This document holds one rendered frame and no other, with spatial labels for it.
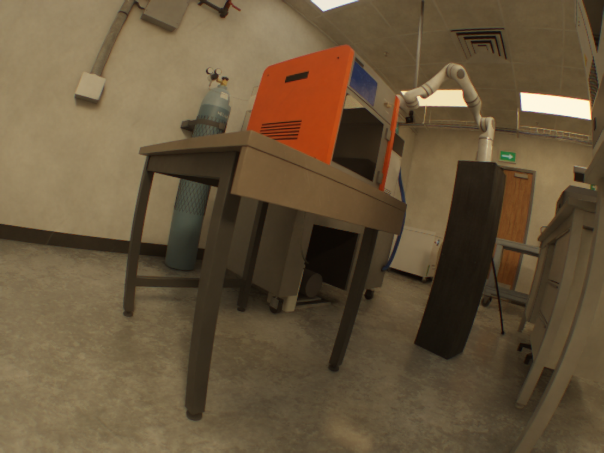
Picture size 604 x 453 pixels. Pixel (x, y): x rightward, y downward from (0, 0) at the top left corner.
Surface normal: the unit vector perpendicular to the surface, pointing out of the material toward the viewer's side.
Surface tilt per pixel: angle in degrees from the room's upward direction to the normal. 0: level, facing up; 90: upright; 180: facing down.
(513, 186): 90
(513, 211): 90
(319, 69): 90
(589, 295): 90
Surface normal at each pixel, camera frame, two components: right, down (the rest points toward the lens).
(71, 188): 0.72, 0.19
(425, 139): -0.66, -0.12
